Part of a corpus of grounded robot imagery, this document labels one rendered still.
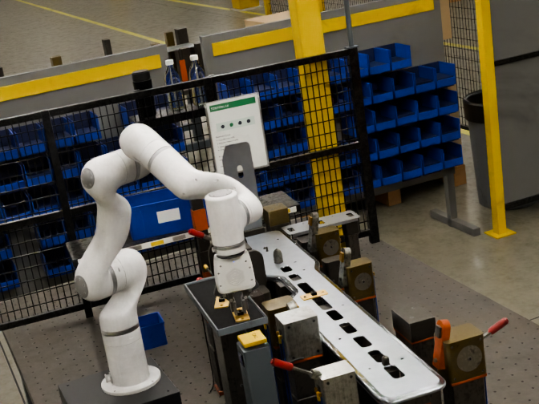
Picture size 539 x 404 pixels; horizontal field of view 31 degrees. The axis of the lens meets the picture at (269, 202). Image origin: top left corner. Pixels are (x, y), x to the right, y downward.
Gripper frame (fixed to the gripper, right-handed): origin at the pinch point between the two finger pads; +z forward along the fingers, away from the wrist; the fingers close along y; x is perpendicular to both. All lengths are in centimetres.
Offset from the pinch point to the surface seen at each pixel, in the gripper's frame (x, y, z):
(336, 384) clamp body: -25.6, 18.2, 14.8
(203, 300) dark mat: 14.6, -8.3, 2.8
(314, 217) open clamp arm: 80, 38, 8
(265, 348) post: -17.6, 3.2, 5.1
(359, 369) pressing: -14.0, 27.0, 18.6
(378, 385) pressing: -24.3, 29.2, 18.6
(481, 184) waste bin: 345, 203, 103
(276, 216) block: 110, 30, 15
